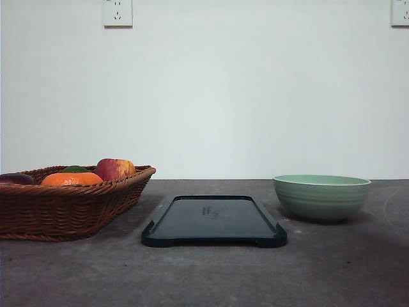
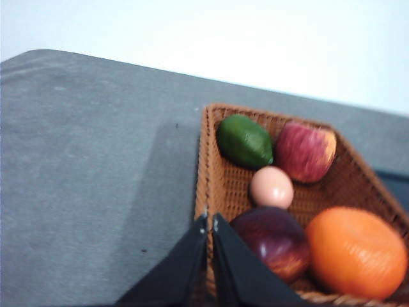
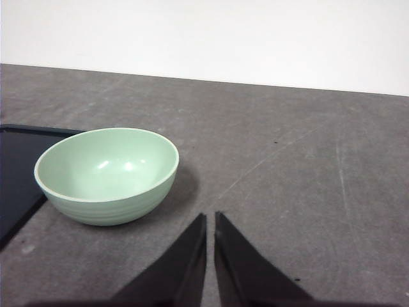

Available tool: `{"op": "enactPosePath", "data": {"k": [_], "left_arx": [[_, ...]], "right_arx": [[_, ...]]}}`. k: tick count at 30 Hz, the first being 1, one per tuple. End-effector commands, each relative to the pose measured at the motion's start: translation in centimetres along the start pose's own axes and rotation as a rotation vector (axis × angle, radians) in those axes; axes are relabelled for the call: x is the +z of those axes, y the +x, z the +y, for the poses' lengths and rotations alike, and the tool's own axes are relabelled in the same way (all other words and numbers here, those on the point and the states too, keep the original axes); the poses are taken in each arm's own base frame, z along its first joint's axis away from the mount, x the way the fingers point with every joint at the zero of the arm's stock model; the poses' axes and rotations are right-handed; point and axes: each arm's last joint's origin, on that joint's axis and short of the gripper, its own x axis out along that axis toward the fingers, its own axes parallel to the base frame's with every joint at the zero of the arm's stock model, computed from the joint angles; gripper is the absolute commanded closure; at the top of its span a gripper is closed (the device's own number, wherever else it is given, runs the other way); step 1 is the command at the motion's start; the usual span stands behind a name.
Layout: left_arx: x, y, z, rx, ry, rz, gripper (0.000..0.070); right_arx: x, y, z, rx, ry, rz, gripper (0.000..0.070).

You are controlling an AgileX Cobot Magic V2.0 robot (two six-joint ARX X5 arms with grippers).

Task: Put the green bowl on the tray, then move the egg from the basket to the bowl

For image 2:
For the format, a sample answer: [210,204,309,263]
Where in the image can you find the dark red apple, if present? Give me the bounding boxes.
[230,207,309,283]

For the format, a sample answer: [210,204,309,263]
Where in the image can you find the brown wicker basket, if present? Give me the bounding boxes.
[195,104,409,307]

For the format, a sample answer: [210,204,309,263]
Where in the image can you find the green lime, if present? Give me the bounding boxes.
[217,114,274,170]

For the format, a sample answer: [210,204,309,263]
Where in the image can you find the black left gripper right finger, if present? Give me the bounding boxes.
[212,213,312,307]

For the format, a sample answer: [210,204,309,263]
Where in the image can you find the beige egg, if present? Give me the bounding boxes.
[251,166,294,209]

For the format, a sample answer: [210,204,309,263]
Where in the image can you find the orange fruit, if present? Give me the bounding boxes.
[305,207,408,301]

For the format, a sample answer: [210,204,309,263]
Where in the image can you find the dark blue tray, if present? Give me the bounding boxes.
[374,169,409,218]

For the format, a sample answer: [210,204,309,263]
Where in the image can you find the red yellow apple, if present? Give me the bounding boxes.
[274,122,337,184]

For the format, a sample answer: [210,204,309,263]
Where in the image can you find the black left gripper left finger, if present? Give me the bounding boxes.
[117,215,208,307]

